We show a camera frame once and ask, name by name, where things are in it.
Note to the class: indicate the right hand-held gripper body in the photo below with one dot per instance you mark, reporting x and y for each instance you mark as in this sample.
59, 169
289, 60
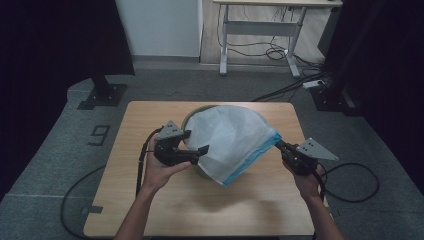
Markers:
305, 156

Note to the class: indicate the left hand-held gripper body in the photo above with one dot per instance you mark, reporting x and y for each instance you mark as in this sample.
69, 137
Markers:
168, 146

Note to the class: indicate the green trash bin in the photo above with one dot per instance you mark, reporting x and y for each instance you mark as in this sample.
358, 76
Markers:
191, 115

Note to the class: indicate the white plastic bag blue edge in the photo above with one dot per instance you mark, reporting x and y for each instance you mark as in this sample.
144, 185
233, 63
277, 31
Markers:
230, 143

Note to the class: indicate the person's right hand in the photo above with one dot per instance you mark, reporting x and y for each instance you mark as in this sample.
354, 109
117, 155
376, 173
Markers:
310, 185

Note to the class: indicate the person's left hand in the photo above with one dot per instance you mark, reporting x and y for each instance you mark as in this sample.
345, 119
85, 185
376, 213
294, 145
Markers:
156, 173

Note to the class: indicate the black stand base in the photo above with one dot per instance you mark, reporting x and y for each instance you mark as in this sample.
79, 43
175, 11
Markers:
106, 95
328, 100

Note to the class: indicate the white power strip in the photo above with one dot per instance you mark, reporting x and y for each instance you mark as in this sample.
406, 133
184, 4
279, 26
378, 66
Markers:
313, 84

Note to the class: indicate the black stand base left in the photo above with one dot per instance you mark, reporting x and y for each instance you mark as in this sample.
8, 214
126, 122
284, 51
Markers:
106, 95

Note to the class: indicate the grey tape strip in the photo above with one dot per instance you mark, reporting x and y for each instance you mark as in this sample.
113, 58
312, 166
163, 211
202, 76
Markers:
91, 209

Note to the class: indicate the dark curtain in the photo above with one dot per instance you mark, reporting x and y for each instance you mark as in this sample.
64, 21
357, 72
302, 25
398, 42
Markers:
393, 66
50, 50

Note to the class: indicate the white metal frame desk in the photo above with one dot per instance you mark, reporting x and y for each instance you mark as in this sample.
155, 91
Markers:
260, 28

